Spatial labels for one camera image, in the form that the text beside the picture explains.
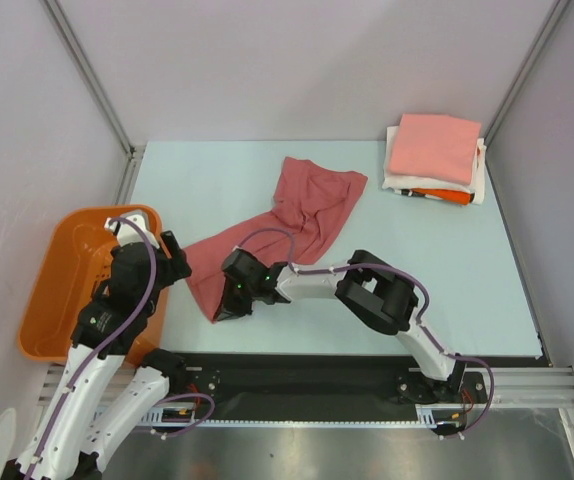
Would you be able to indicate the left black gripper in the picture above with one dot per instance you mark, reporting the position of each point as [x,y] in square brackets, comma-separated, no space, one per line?
[177,265]

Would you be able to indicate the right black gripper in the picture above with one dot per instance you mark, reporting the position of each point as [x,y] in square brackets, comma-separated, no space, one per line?
[230,308]

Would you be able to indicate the red t shirt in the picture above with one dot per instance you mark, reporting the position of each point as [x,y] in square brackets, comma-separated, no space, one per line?
[311,205]

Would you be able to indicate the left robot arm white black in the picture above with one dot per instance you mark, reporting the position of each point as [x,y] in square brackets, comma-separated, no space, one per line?
[72,442]

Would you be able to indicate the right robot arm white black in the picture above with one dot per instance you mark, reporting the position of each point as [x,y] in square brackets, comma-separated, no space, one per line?
[382,297]

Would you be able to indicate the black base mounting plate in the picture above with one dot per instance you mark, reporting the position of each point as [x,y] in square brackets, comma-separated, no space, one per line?
[314,388]

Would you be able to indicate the orange plastic laundry basket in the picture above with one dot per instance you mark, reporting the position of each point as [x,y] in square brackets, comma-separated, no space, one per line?
[77,260]

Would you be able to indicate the folded orange white t shirt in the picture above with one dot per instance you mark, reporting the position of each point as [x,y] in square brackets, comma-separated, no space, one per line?
[451,196]

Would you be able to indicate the folded pink t shirt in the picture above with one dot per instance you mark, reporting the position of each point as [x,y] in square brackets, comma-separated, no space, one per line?
[437,146]

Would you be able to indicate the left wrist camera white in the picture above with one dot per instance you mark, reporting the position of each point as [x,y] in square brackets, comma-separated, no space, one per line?
[131,227]

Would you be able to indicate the left aluminium frame post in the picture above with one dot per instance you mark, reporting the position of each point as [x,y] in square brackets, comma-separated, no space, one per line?
[79,57]

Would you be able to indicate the aluminium frame post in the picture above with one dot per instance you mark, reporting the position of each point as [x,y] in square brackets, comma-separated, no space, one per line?
[79,57]
[540,43]

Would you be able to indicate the white slotted cable duct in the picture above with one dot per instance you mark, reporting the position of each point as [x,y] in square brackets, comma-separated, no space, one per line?
[424,418]

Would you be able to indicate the right aluminium frame post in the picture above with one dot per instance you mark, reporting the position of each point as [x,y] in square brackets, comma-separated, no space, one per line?
[540,43]

